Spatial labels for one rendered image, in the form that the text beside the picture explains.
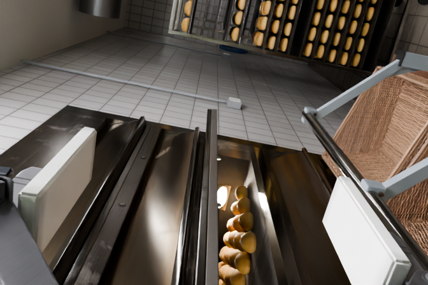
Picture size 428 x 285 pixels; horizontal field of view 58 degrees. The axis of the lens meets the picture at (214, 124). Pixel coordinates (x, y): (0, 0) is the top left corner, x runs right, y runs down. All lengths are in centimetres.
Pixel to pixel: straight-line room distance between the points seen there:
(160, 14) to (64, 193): 513
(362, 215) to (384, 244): 2
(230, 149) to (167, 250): 93
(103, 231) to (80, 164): 91
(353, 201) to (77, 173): 13
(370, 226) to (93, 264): 86
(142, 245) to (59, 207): 91
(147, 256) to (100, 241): 13
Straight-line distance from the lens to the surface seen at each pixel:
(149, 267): 100
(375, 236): 18
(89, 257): 102
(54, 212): 17
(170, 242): 106
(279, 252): 117
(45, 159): 145
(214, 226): 92
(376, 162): 189
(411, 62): 123
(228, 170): 191
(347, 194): 20
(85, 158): 20
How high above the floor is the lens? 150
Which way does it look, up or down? 3 degrees down
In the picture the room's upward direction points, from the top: 79 degrees counter-clockwise
